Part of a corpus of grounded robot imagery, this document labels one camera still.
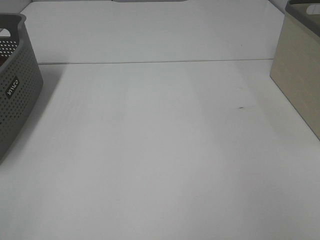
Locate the grey perforated plastic basket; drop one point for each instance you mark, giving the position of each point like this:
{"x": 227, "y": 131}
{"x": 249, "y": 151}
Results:
{"x": 20, "y": 79}

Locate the beige storage bin grey rim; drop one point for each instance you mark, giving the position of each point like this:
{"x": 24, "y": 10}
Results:
{"x": 296, "y": 65}

